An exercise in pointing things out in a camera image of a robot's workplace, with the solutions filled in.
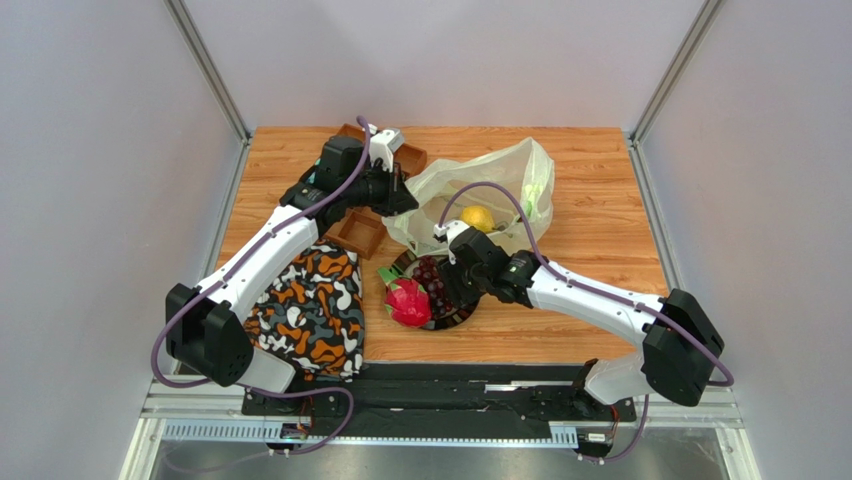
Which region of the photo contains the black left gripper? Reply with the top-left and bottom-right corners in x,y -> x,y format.
342,160 -> 418,218

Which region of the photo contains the yellow lemon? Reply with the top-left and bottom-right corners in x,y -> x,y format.
459,205 -> 497,234

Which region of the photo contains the dark red grape bunch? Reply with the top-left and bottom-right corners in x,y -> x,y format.
411,256 -> 457,319

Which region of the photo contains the translucent plastic bag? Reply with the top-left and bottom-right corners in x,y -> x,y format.
383,137 -> 556,256

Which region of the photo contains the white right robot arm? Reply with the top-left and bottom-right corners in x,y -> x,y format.
434,221 -> 724,407

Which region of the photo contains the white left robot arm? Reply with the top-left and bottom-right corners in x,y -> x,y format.
152,129 -> 419,395

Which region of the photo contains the wooden compartment tray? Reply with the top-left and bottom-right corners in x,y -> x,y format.
324,139 -> 428,260

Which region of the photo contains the black round plate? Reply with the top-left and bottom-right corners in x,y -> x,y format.
388,252 -> 478,331

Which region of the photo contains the red dragon fruit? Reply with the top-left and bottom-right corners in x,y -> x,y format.
378,267 -> 432,328

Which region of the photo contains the camouflage patterned cloth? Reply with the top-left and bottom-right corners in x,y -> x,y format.
244,240 -> 366,380

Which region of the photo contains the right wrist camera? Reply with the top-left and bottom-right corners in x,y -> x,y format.
433,220 -> 470,265

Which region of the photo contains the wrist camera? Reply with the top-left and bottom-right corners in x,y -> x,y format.
433,220 -> 470,265
368,124 -> 405,172

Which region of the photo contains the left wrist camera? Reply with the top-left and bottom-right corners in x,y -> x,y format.
368,124 -> 405,172

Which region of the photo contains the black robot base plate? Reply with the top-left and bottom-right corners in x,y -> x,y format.
241,362 -> 638,440

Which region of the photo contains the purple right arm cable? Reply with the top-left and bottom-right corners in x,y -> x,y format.
436,181 -> 735,465

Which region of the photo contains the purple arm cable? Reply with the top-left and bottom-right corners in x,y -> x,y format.
150,115 -> 373,457
436,181 -> 735,465

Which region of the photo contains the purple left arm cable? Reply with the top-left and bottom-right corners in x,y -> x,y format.
150,115 -> 373,457

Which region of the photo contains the aluminium frame rail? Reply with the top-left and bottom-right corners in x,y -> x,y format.
120,363 -> 760,479

